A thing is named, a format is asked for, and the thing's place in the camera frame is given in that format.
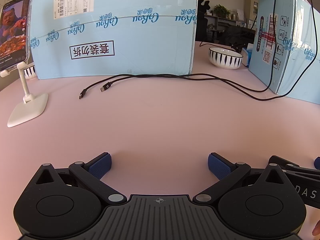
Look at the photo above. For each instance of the white phone stand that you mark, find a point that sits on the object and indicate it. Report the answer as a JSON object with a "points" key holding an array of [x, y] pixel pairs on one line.
{"points": [[30, 107]]}

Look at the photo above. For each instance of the large light blue cardboard box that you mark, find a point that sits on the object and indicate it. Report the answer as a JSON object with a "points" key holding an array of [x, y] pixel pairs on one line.
{"points": [[125, 42]]}

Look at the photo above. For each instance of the green potted plant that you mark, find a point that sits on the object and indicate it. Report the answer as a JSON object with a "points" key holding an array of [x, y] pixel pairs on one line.
{"points": [[221, 11]]}

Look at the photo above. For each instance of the person's right hand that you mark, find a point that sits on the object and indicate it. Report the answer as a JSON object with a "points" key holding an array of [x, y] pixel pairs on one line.
{"points": [[317, 228]]}

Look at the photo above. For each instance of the black office chair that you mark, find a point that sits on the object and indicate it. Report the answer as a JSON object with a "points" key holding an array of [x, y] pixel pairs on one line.
{"points": [[201, 22]]}

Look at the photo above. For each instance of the smartphone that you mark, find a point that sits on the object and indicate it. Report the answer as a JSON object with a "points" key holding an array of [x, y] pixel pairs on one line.
{"points": [[13, 30]]}

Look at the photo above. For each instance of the blue tissue pack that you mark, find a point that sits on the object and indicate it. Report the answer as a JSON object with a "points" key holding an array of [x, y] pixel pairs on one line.
{"points": [[246, 56]]}

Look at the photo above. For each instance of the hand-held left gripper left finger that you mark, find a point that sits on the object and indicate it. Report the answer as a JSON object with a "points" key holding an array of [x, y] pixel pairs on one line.
{"points": [[101, 166]]}

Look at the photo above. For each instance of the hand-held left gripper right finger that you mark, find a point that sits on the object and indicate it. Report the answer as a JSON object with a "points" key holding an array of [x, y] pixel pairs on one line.
{"points": [[217, 166]]}

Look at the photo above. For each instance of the white black striped bowl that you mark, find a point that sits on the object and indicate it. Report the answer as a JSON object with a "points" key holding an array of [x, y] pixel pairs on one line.
{"points": [[30, 73], [225, 58]]}

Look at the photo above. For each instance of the small light blue cardboard box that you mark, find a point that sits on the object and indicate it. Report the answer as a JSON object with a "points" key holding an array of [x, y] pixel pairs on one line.
{"points": [[287, 80]]}

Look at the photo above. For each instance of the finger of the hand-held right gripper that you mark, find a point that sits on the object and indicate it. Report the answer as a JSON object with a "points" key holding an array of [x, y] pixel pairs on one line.
{"points": [[287, 164], [318, 162]]}

